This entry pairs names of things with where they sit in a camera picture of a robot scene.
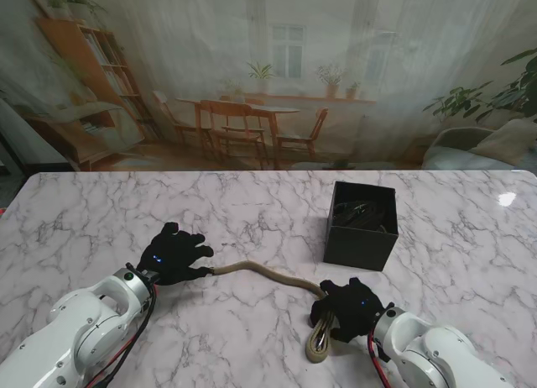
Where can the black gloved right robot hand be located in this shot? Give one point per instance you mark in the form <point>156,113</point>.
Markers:
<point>352,308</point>

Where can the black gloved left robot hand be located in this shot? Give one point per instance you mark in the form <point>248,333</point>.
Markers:
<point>176,253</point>

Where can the beige braided belt silver buckle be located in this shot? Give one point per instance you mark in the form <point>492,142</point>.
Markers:
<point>277,276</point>

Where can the black woven belt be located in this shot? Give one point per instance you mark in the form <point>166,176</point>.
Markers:
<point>365,213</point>

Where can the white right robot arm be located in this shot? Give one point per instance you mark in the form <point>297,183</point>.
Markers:
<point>436,350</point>

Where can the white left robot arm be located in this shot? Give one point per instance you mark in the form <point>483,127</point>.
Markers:
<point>71,333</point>

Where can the black square storage box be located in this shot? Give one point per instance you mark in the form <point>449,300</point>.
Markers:
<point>361,245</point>

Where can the printed room scene backdrop curtain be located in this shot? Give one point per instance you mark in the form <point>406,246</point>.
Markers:
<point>268,27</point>

